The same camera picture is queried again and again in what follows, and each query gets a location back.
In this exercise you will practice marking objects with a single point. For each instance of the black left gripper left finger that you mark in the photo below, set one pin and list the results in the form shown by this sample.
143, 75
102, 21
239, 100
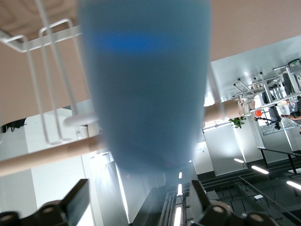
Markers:
70, 207

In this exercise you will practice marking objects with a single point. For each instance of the green potted plant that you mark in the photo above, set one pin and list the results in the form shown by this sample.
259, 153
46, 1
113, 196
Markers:
237, 122

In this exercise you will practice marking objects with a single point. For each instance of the white table with legs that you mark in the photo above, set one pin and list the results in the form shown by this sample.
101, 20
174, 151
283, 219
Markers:
265, 89

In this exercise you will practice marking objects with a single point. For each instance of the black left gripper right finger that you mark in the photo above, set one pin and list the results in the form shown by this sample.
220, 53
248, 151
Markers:
211, 214

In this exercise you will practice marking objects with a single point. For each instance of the black and red camera rig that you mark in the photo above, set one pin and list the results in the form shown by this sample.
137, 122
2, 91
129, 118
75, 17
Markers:
270, 117

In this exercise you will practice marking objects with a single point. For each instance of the fluorescent ceiling light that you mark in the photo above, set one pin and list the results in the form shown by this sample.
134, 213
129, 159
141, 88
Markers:
259, 169
239, 160
179, 189
177, 216
294, 185

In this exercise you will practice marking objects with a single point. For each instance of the blue plastic cup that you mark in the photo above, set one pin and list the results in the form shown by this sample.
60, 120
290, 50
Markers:
145, 94

